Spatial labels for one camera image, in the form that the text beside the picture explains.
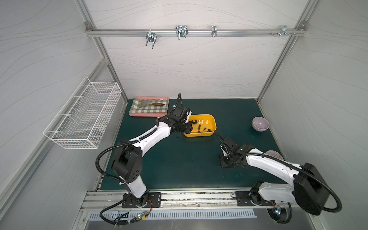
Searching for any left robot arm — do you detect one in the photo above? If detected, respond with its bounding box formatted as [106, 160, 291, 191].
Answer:
[111, 106, 193, 199]

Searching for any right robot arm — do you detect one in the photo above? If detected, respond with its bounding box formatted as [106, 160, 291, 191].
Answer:
[220, 138, 330, 215]

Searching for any yellow plastic storage box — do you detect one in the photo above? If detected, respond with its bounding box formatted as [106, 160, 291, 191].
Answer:
[184, 114, 217, 138]

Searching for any purple bowl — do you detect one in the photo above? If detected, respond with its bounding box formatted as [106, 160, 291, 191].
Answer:
[252, 117, 270, 132]

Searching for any pink striped plate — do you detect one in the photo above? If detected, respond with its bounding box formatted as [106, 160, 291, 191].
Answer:
[265, 150, 284, 160]

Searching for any green checkered cloth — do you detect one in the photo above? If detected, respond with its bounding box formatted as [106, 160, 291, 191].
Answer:
[129, 98, 169, 114]

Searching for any pink tray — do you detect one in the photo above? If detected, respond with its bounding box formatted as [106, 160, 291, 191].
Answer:
[129, 96, 170, 117]

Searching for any metal hook clamp left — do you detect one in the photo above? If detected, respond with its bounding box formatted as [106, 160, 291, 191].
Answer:
[145, 32, 157, 49]

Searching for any metal hook clamp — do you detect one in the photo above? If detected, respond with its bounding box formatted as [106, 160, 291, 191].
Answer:
[175, 25, 188, 40]
[270, 25, 296, 37]
[145, 32, 157, 49]

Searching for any metal hook clamp middle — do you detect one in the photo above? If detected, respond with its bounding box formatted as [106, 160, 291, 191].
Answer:
[175, 25, 188, 40]

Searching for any metal hook small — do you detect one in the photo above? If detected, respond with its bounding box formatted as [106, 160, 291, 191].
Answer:
[211, 25, 217, 37]

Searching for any metal hook clamp right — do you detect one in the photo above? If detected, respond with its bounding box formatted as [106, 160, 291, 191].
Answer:
[270, 25, 296, 37]

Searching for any right black cable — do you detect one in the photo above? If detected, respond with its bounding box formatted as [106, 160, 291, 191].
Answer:
[214, 130, 343, 224]

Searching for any black cable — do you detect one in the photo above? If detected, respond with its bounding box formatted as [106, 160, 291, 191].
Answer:
[95, 92, 183, 226]
[214, 130, 343, 224]

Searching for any wooden handled spatula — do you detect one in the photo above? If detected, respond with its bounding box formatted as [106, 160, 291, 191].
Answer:
[140, 100, 166, 108]

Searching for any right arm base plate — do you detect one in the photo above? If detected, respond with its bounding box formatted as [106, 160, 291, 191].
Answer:
[231, 191, 274, 207]

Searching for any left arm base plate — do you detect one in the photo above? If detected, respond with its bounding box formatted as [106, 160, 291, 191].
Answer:
[122, 191, 162, 209]

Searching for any left black cable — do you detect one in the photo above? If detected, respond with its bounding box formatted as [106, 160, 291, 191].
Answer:
[95, 92, 183, 226]

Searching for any white wire basket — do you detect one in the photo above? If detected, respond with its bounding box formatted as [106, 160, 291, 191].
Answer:
[43, 77, 122, 150]

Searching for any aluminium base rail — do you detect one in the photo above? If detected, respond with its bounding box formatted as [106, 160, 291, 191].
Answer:
[80, 188, 317, 212]

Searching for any aluminium crossbar rail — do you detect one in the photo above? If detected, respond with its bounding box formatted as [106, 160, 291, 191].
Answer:
[86, 28, 307, 37]

